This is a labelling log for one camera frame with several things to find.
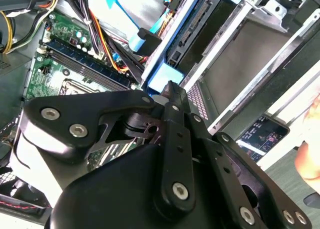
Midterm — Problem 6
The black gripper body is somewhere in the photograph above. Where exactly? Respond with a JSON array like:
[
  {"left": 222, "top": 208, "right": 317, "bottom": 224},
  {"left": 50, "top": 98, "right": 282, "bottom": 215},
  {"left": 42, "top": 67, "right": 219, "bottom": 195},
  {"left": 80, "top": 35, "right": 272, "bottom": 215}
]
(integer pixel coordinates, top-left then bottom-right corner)
[{"left": 48, "top": 112, "right": 251, "bottom": 229}]

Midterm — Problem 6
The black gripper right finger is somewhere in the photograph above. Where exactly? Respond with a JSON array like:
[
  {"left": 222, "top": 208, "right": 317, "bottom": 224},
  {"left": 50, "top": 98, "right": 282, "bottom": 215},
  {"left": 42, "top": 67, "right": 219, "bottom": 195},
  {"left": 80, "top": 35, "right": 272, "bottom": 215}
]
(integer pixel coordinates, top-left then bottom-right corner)
[{"left": 178, "top": 88, "right": 313, "bottom": 229}]

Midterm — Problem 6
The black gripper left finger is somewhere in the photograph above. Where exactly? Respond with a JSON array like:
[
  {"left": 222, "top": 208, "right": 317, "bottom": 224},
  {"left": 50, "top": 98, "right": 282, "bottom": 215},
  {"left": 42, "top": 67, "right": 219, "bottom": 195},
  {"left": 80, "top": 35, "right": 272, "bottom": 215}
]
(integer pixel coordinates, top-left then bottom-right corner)
[{"left": 19, "top": 80, "right": 197, "bottom": 215}]

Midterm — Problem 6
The hard disk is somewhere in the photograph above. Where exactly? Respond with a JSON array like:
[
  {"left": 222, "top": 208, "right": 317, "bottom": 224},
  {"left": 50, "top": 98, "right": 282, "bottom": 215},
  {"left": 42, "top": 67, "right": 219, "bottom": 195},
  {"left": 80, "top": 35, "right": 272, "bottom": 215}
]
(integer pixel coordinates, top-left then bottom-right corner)
[{"left": 141, "top": 0, "right": 245, "bottom": 93}]

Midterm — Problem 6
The blue data wire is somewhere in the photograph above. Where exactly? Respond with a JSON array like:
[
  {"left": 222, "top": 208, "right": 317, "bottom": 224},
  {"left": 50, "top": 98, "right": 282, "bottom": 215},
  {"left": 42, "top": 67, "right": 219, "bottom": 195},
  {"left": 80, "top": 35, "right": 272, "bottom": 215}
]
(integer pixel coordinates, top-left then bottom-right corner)
[{"left": 103, "top": 0, "right": 163, "bottom": 57}]

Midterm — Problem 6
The person's bare hand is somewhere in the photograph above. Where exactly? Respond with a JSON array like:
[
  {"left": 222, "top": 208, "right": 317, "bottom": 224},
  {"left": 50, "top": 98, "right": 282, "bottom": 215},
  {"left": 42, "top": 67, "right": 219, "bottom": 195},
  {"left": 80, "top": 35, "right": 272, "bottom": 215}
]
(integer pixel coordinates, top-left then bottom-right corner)
[{"left": 293, "top": 93, "right": 320, "bottom": 182}]

